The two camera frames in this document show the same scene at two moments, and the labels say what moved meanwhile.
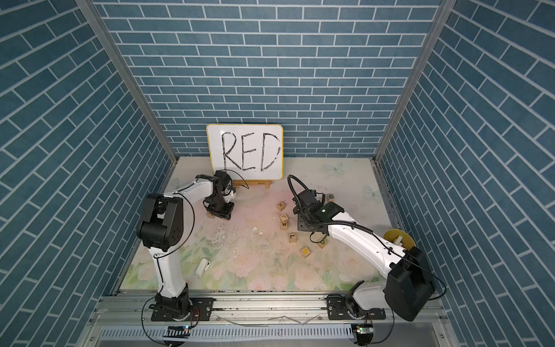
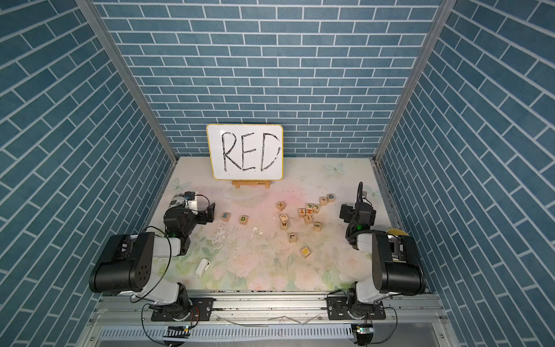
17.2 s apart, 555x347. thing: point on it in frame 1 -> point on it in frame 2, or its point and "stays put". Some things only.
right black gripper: x=300 y=225 -> x=348 y=211
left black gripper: x=226 y=212 -> x=202 y=220
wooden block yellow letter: x=305 y=251 stays put
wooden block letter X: x=280 y=205 stays put
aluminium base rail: x=126 y=321 stays put
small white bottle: x=203 y=266 stays put
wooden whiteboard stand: x=267 y=183 stays put
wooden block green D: x=323 y=243 -> x=243 y=220
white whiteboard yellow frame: x=247 y=152 stays put
